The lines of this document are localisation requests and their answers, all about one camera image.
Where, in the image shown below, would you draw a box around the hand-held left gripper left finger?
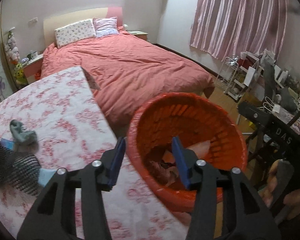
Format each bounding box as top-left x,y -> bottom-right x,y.
16,137 -> 126,240

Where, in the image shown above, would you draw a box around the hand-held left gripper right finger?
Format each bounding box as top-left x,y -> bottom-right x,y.
172,136 -> 282,240

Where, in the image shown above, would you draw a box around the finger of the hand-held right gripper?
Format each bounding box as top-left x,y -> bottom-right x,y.
237,101 -> 273,128

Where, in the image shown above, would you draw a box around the clothes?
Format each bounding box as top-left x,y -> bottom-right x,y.
147,160 -> 183,188

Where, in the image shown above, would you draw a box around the peach paper scrap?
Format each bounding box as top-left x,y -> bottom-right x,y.
187,140 -> 212,159

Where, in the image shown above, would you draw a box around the red plastic basket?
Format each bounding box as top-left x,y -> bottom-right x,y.
127,93 -> 248,213

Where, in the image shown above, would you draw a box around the person's right hand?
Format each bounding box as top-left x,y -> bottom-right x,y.
262,161 -> 300,222

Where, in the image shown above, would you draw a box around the white paper bag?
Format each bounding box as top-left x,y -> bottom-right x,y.
263,102 -> 281,113

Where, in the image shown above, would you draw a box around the dark grey cloth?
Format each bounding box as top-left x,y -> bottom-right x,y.
262,57 -> 299,112

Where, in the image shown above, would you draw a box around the white storage shelf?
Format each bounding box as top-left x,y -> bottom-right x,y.
240,50 -> 300,120

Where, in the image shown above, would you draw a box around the floral tablecloth table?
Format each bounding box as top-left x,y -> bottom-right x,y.
0,66 -> 190,240

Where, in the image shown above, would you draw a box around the blue face mask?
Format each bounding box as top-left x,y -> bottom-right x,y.
0,139 -> 57,186

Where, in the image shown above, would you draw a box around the coral duvet bed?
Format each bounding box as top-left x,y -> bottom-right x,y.
41,29 -> 215,128

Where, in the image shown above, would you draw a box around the pink striped curtain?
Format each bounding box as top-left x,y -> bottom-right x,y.
189,0 -> 290,61

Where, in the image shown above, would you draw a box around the grey sock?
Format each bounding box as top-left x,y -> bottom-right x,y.
10,119 -> 38,146

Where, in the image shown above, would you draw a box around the black mesh bag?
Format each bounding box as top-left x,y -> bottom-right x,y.
0,139 -> 43,197

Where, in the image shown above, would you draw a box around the pink bedside table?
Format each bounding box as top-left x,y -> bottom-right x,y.
23,54 -> 44,85

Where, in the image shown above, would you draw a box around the cream bedside table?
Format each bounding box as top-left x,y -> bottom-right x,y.
127,30 -> 149,42

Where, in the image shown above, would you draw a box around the yellow plush toy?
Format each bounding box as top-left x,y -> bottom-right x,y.
14,64 -> 28,85

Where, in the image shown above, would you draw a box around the pink striped pillow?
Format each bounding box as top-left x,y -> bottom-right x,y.
93,17 -> 119,37

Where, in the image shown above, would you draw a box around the white floral pillow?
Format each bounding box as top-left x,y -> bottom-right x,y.
54,19 -> 97,48

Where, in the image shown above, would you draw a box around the bedside clutter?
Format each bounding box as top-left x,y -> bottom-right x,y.
25,51 -> 39,62

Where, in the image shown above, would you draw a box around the cream and pink headboard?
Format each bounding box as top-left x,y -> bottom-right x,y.
43,7 -> 123,48

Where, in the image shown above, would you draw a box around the pile of pastel plush toys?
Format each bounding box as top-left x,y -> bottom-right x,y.
4,31 -> 20,63

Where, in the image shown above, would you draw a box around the white wire rack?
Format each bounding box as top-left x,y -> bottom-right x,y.
215,56 -> 246,101

